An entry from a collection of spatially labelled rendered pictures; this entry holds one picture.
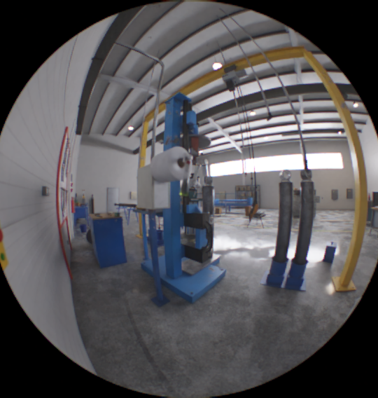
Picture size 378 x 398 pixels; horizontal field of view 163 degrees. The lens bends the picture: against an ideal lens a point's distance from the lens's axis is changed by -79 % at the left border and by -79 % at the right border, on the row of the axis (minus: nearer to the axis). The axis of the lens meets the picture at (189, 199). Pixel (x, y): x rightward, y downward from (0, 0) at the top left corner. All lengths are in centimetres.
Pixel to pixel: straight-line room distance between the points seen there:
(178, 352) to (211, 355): 28
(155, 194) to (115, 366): 159
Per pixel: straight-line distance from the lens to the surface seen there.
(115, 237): 260
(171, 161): 96
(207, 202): 228
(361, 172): 229
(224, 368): 135
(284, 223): 192
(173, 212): 167
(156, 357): 138
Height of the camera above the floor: 128
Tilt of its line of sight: 1 degrees down
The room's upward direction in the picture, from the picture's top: straight up
